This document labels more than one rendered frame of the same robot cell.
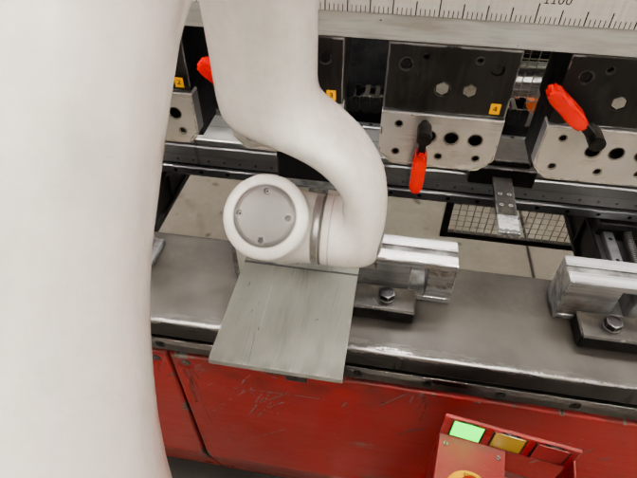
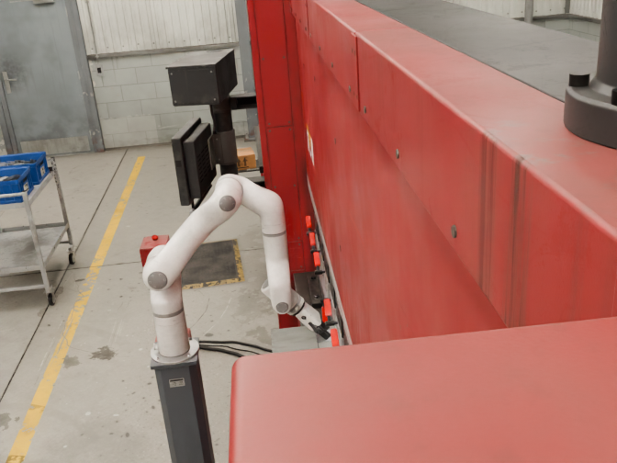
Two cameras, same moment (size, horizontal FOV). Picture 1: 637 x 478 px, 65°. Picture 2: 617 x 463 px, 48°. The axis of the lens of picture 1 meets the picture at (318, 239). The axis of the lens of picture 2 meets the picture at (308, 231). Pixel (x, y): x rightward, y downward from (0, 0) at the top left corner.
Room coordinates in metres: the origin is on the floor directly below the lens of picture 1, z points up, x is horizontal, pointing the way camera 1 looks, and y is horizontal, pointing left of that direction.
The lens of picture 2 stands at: (0.00, -2.30, 2.45)
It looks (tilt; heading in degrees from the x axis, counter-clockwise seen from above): 23 degrees down; 77
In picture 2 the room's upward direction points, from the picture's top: 4 degrees counter-clockwise
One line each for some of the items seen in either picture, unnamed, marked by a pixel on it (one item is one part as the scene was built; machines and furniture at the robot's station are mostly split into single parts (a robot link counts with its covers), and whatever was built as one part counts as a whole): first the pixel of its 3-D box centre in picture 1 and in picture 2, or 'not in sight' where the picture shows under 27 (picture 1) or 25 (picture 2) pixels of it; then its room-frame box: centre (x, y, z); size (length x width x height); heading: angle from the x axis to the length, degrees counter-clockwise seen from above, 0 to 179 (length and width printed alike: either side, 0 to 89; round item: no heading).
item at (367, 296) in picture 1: (328, 295); not in sight; (0.56, -0.02, 0.89); 0.30 x 0.05 x 0.03; 80
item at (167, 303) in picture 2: not in sight; (164, 278); (-0.02, 0.15, 1.30); 0.19 x 0.12 x 0.24; 80
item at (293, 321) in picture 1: (294, 294); (304, 338); (0.48, 0.04, 1.00); 0.26 x 0.18 x 0.01; 170
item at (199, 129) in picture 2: not in sight; (196, 159); (0.23, 1.32, 1.42); 0.45 x 0.12 x 0.36; 71
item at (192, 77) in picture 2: not in sight; (212, 137); (0.33, 1.34, 1.53); 0.51 x 0.25 x 0.85; 71
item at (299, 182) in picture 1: (310, 163); not in sight; (0.62, 0.01, 1.13); 0.10 x 0.02 x 0.10; 80
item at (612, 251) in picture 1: (592, 203); not in sight; (0.90, -0.64, 0.81); 0.64 x 0.08 x 0.14; 170
